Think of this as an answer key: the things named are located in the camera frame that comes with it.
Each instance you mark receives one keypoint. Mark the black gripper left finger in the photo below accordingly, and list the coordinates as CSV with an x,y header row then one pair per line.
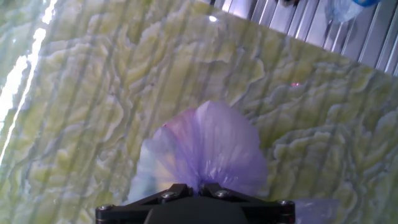
x,y
130,213

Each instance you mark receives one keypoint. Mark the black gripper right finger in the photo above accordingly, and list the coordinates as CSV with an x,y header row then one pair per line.
x,y
267,211

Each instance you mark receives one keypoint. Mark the purple translucent plastic bag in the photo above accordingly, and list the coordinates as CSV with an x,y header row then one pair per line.
x,y
214,146

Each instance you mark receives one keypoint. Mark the green marble pattern mat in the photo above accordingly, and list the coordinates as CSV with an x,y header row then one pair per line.
x,y
93,109

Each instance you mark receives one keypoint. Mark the blue label water bottle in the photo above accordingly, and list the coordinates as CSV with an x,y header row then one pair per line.
x,y
345,9

